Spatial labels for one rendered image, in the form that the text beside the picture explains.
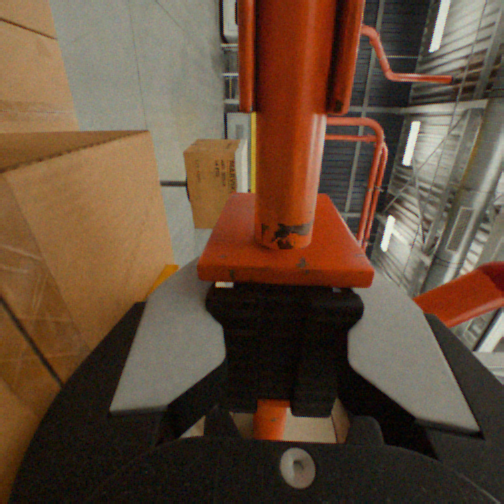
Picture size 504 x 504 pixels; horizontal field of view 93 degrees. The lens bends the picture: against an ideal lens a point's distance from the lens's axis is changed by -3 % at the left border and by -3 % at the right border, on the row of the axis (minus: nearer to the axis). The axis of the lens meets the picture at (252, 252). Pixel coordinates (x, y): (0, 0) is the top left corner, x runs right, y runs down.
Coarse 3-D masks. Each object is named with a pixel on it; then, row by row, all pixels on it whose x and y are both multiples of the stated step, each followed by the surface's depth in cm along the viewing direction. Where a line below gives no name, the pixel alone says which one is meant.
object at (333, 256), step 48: (240, 192) 15; (240, 240) 10; (336, 240) 10; (240, 288) 8; (288, 288) 8; (240, 336) 9; (288, 336) 10; (336, 336) 8; (240, 384) 10; (288, 384) 11; (336, 384) 10
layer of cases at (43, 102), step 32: (0, 0) 55; (32, 0) 63; (0, 32) 55; (32, 32) 64; (0, 64) 56; (32, 64) 64; (0, 96) 57; (32, 96) 65; (64, 96) 76; (0, 128) 57; (32, 128) 66; (64, 128) 77
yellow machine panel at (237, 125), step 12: (228, 120) 661; (240, 120) 659; (252, 120) 654; (228, 132) 675; (240, 132) 672; (252, 132) 667; (252, 144) 681; (252, 156) 695; (252, 168) 710; (252, 180) 725; (252, 192) 741
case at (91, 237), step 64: (0, 192) 11; (64, 192) 15; (128, 192) 22; (0, 256) 11; (64, 256) 15; (128, 256) 22; (0, 320) 11; (64, 320) 15; (0, 384) 11; (0, 448) 11
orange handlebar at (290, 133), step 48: (240, 0) 6; (288, 0) 6; (336, 0) 6; (240, 48) 6; (288, 48) 6; (336, 48) 7; (240, 96) 7; (288, 96) 7; (336, 96) 7; (288, 144) 7; (288, 192) 8; (288, 240) 9
